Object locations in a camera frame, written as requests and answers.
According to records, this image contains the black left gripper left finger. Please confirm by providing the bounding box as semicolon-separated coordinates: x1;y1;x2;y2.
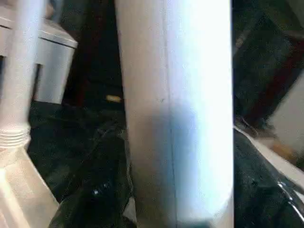
49;121;137;228

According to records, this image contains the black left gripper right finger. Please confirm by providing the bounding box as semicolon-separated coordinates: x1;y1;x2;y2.
234;129;304;228

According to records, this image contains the black mat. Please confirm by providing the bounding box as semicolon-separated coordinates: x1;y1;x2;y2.
27;101;129;202

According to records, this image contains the white cabinet with glass doors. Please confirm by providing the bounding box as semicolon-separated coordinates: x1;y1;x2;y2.
0;14;78;104

